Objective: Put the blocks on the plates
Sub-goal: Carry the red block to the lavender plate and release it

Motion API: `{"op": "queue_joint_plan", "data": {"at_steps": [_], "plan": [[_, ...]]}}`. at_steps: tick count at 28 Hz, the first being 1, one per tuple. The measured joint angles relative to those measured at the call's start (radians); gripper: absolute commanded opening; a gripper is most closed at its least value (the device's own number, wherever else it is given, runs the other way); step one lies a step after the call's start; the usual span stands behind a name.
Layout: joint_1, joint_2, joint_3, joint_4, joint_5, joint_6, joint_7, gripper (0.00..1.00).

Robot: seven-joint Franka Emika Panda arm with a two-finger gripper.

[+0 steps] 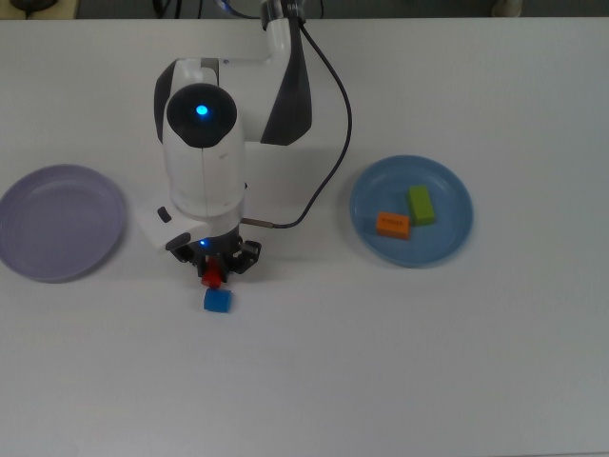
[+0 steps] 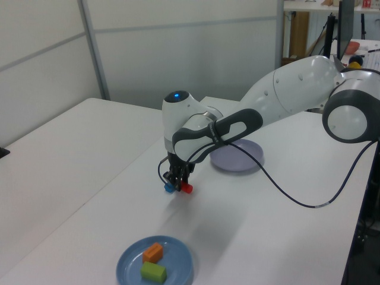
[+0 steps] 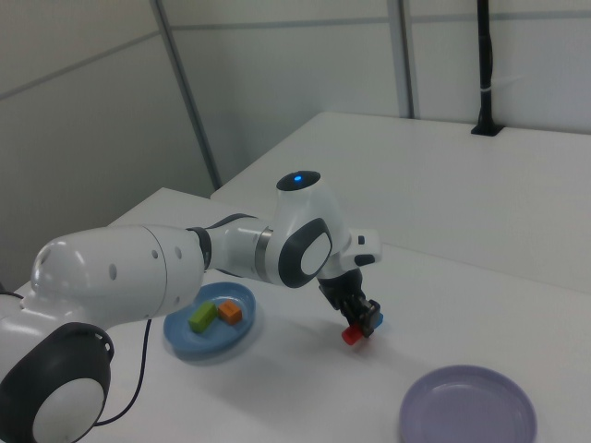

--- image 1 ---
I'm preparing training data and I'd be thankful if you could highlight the green rectangular block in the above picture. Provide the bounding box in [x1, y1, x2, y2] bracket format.
[406, 185, 438, 227]

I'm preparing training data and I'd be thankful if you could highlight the orange rectangular block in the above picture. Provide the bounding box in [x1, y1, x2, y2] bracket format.
[375, 211, 412, 240]

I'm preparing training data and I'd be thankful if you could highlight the purple plate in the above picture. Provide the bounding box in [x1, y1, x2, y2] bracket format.
[0, 164, 128, 284]

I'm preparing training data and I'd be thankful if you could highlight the blue plate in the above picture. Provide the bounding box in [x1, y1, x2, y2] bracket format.
[349, 154, 475, 268]

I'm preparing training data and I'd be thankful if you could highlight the white robot base blue ring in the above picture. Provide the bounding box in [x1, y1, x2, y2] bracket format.
[214, 0, 305, 19]

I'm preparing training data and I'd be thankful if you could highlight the blue block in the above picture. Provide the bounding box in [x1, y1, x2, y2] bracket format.
[203, 288, 235, 314]

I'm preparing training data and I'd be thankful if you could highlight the dark rounded object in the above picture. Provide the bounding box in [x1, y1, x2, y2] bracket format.
[9, 0, 58, 12]

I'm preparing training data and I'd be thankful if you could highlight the thin black cable loop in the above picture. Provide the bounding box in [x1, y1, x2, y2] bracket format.
[150, 0, 185, 16]

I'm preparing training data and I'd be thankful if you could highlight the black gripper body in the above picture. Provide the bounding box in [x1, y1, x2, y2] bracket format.
[191, 228, 246, 259]

